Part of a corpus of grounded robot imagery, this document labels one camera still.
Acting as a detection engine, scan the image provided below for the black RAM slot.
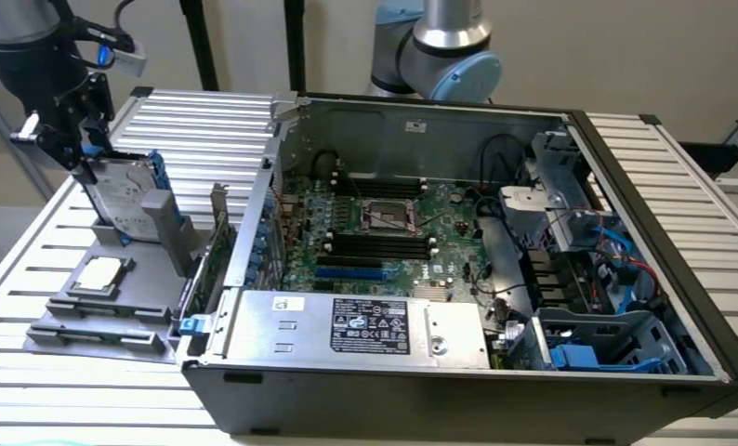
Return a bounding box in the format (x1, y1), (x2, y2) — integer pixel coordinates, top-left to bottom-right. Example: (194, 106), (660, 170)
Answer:
(332, 181), (430, 189)
(325, 244), (438, 254)
(324, 251), (438, 261)
(330, 186), (430, 194)
(332, 176), (430, 183)
(325, 231), (437, 241)
(330, 191), (430, 200)
(325, 238), (437, 247)

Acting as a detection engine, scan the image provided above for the black stand pole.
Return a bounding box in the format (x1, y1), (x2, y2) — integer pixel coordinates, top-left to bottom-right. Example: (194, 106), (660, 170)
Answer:
(282, 0), (308, 92)
(177, 0), (221, 92)

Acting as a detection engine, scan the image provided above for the silver chipset heat sink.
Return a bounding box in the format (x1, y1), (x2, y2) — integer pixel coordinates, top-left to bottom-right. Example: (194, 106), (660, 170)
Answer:
(412, 284), (454, 304)

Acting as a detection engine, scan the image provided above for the black bracket beside table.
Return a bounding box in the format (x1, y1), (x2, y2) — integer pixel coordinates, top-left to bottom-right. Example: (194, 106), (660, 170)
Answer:
(676, 140), (738, 176)

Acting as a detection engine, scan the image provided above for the black open PC case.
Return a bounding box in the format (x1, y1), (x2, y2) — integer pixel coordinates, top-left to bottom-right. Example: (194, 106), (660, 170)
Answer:
(178, 90), (738, 438)

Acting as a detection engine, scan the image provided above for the green graphics card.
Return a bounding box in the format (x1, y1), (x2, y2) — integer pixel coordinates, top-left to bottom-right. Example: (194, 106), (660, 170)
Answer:
(180, 182), (237, 322)

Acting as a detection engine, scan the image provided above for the short black wire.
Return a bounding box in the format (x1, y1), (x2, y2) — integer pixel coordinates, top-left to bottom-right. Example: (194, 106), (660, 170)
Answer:
(309, 150), (340, 178)

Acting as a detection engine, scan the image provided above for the grey disk cage with blue latch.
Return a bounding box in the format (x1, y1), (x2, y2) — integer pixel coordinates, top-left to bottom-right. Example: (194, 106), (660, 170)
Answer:
(530, 306), (687, 374)

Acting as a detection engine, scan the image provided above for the hard disk with blue carrier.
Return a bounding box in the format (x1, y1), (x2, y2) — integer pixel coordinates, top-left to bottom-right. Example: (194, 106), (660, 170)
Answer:
(83, 149), (172, 245)

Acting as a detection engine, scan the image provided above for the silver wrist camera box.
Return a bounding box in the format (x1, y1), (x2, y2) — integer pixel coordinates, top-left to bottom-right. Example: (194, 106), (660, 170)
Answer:
(95, 27), (149, 78)

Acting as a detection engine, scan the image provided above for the grey parts rack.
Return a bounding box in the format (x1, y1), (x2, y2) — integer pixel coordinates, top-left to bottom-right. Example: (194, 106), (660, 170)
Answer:
(22, 188), (221, 366)

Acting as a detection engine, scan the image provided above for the red wire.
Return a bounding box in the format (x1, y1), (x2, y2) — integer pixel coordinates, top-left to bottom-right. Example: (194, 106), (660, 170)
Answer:
(625, 258), (665, 308)

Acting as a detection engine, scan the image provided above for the tall metal disk bay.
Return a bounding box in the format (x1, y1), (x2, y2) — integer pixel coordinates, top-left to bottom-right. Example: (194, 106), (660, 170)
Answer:
(514, 131), (600, 255)

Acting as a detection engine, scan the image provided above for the silver power supply unit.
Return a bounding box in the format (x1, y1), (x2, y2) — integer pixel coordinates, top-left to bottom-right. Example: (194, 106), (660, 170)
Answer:
(220, 289), (494, 371)

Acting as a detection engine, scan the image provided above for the silver CPU chip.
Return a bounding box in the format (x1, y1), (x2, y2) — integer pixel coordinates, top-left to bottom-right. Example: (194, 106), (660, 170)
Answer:
(71, 256), (129, 293)

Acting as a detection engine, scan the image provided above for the black looped wire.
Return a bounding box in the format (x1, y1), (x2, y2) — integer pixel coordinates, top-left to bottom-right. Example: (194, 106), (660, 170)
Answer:
(477, 133), (526, 188)

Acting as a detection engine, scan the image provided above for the blue data wire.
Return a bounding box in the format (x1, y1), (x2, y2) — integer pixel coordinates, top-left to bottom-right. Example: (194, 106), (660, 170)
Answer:
(593, 226), (656, 319)

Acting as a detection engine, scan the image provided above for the green motherboard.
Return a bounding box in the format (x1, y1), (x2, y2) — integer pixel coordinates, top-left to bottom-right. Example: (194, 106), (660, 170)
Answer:
(272, 173), (513, 329)

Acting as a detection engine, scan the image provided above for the CPU socket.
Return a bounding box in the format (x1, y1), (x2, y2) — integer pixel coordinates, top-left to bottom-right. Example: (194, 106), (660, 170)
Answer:
(356, 198), (424, 234)

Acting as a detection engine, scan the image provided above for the black camera cable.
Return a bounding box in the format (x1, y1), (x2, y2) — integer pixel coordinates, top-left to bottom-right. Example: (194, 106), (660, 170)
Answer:
(111, 0), (145, 32)

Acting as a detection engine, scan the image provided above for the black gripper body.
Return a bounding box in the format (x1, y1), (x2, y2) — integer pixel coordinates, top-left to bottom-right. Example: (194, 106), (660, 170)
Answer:
(0, 31), (91, 137)

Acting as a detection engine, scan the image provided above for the black expansion slot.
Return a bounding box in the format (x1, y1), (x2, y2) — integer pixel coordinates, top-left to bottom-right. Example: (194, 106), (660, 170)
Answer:
(316, 257), (386, 270)

